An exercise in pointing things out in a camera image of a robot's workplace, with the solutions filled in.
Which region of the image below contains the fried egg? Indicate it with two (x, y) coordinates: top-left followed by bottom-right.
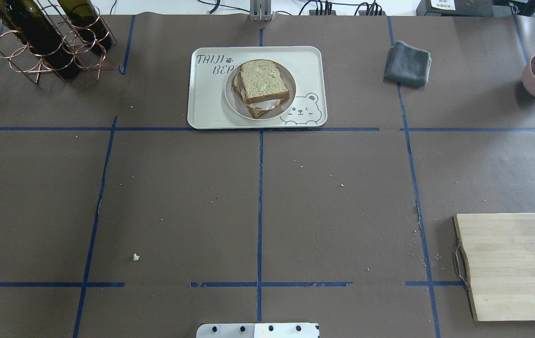
(247, 99), (282, 112)

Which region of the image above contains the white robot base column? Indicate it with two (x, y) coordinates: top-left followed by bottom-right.
(196, 323), (320, 338)

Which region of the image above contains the green wine bottle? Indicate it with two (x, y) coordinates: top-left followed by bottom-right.
(5, 0), (80, 79)
(59, 0), (113, 55)
(0, 0), (27, 46)

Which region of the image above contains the cream bear tray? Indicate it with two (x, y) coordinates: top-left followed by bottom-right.
(187, 46), (327, 129)

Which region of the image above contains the white round plate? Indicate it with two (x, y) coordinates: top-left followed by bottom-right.
(224, 61), (297, 121)

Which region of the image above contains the green wine bottle middle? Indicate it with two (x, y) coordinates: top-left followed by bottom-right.
(5, 0), (80, 79)

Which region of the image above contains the bread slice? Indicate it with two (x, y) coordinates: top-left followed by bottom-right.
(240, 59), (290, 105)
(232, 71), (284, 119)

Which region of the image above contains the green wine bottle front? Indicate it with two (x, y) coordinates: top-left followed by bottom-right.
(0, 0), (27, 46)

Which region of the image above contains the aluminium frame post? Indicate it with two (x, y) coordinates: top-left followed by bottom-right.
(249, 0), (273, 22)

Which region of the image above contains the green wine bottle back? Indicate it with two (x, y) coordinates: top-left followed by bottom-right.
(59, 0), (113, 55)

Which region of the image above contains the wooden cutting board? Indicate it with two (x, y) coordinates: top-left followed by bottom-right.
(453, 213), (535, 322)

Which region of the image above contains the grey folded cloth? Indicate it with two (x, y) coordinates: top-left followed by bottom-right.
(384, 40), (431, 87)

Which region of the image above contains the black equipment box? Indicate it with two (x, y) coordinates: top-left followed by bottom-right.
(415, 0), (535, 17)

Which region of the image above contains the copper wire bottle rack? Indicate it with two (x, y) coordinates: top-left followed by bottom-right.
(0, 0), (116, 84)

